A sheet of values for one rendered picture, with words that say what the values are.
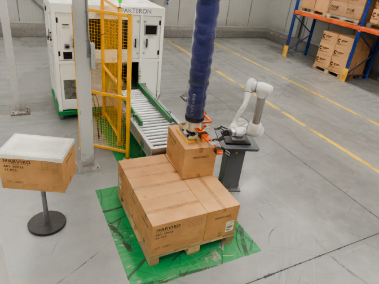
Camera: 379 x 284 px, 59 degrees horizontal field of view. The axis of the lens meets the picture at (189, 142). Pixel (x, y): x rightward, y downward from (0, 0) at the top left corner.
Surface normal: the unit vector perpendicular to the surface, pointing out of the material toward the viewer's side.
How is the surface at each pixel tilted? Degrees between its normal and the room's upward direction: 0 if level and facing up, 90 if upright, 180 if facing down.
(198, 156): 90
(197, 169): 90
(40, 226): 0
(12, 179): 90
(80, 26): 90
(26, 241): 0
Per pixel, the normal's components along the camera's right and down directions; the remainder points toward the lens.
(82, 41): 0.44, 0.47
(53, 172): 0.00, 0.48
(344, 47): -0.89, 0.17
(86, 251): 0.11, -0.87
